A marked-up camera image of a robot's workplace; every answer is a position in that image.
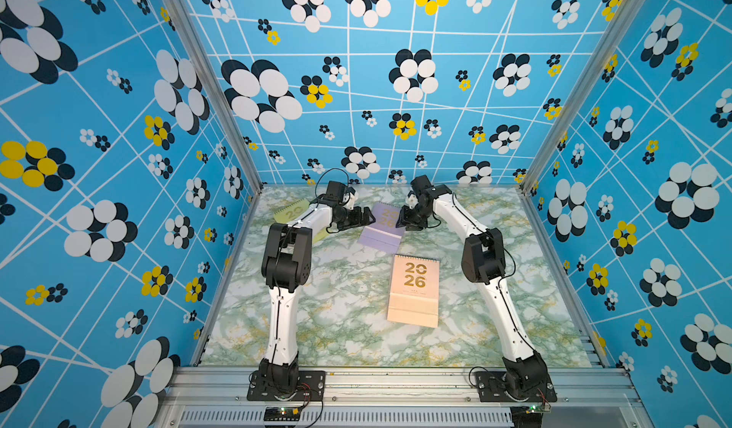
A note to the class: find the aluminium front rail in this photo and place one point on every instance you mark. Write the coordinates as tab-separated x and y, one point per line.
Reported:
401	397

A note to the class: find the aluminium corner post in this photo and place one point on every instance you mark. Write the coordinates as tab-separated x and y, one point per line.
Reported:
587	79
206	73

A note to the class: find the right aluminium corner post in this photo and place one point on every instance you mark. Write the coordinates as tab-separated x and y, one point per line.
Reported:
587	79

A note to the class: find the purple calendar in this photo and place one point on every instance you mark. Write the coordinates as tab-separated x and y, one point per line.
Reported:
383	235

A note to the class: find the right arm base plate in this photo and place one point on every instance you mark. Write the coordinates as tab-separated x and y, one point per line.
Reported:
494	386

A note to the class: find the left aluminium corner post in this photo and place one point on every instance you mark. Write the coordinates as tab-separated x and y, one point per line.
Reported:
206	73

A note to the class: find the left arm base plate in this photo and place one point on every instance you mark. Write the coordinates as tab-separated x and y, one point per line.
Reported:
285	386

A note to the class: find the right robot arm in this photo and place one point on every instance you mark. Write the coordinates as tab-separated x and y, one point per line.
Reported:
483	263

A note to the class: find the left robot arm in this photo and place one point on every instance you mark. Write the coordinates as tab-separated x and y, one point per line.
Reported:
286	267

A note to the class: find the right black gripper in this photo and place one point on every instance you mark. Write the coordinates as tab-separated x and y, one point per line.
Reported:
405	222

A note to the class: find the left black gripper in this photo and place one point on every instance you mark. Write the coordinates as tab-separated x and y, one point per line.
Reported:
356	222

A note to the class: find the left green circuit board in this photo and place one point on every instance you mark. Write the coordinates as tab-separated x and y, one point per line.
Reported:
282	414

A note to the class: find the pink calendar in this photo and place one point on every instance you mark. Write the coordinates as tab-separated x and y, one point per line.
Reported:
414	291

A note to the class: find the green desk calendar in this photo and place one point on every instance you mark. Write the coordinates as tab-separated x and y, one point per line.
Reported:
291	210

